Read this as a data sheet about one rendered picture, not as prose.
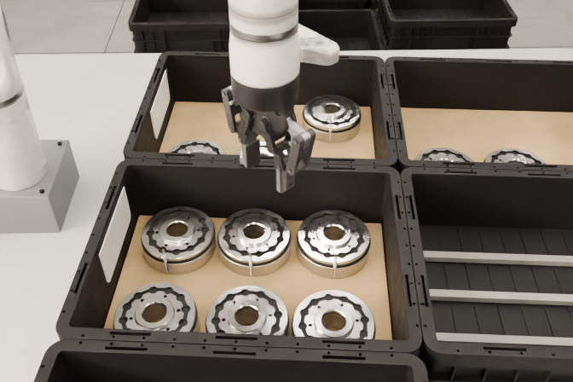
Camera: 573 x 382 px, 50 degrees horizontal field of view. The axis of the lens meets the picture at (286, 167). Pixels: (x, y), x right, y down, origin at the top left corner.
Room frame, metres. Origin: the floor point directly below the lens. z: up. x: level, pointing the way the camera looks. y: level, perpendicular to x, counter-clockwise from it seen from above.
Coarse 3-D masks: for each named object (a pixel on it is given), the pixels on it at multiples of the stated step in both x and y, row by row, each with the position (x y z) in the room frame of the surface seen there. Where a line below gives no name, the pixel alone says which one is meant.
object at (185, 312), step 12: (144, 288) 0.50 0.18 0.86; (156, 288) 0.50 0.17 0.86; (168, 288) 0.50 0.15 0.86; (180, 288) 0.50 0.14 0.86; (132, 300) 0.48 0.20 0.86; (180, 300) 0.48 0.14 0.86; (192, 300) 0.48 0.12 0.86; (120, 312) 0.46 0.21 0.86; (132, 312) 0.46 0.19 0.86; (180, 312) 0.46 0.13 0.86; (192, 312) 0.46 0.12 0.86; (120, 324) 0.45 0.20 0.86; (132, 324) 0.45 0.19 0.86; (180, 324) 0.45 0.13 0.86; (192, 324) 0.45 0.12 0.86
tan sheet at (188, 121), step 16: (176, 112) 0.93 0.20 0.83; (192, 112) 0.93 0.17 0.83; (208, 112) 0.93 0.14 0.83; (224, 112) 0.93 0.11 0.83; (368, 112) 0.93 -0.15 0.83; (176, 128) 0.88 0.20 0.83; (192, 128) 0.88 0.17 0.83; (208, 128) 0.88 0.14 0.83; (224, 128) 0.88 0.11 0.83; (368, 128) 0.88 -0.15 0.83; (176, 144) 0.83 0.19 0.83; (224, 144) 0.83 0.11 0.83; (240, 144) 0.83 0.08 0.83; (320, 144) 0.83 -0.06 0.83; (336, 144) 0.83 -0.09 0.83; (352, 144) 0.83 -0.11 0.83; (368, 144) 0.83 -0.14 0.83
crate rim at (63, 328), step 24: (120, 168) 0.66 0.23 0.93; (168, 168) 0.66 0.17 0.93; (192, 168) 0.66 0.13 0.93; (216, 168) 0.66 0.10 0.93; (240, 168) 0.66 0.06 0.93; (264, 168) 0.66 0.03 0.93; (312, 168) 0.66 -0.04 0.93; (336, 168) 0.66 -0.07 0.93; (360, 168) 0.66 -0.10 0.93; (384, 168) 0.66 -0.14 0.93; (96, 240) 0.52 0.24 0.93; (408, 240) 0.52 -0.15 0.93; (408, 264) 0.49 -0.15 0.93; (72, 288) 0.45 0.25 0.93; (408, 288) 0.46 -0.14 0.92; (72, 312) 0.41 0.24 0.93; (408, 312) 0.41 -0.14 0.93; (72, 336) 0.38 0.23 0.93; (96, 336) 0.38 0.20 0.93; (120, 336) 0.38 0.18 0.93; (144, 336) 0.38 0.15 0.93; (168, 336) 0.38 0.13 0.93; (192, 336) 0.38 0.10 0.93; (216, 336) 0.38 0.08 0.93; (240, 336) 0.38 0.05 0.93; (264, 336) 0.38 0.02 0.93; (288, 336) 0.38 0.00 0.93; (408, 336) 0.38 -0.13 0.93
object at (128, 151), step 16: (160, 64) 0.93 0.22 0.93; (384, 64) 0.93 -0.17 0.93; (384, 80) 0.88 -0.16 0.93; (144, 96) 0.83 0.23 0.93; (384, 96) 0.83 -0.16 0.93; (144, 112) 0.79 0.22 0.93; (384, 112) 0.79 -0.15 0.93; (384, 128) 0.75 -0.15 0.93; (128, 144) 0.71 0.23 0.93; (208, 160) 0.68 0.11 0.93; (224, 160) 0.67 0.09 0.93; (272, 160) 0.67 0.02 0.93; (320, 160) 0.67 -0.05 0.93; (336, 160) 0.68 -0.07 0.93; (352, 160) 0.68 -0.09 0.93; (368, 160) 0.67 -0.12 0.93; (384, 160) 0.67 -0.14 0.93
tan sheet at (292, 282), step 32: (288, 224) 0.64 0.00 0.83; (128, 256) 0.58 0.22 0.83; (384, 256) 0.58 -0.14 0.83; (128, 288) 0.52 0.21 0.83; (192, 288) 0.52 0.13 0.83; (224, 288) 0.52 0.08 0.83; (288, 288) 0.52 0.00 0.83; (320, 288) 0.52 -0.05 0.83; (352, 288) 0.52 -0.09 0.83; (384, 288) 0.52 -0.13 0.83; (384, 320) 0.47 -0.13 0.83
